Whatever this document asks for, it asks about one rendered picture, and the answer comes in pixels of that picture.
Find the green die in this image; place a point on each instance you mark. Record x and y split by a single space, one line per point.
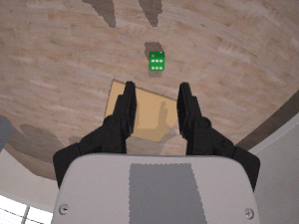
156 61

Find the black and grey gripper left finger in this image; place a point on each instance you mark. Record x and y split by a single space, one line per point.
108 138

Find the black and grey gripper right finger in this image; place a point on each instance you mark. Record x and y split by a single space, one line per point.
205 139

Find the tan flat mat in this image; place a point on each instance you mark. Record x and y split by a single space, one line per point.
156 114

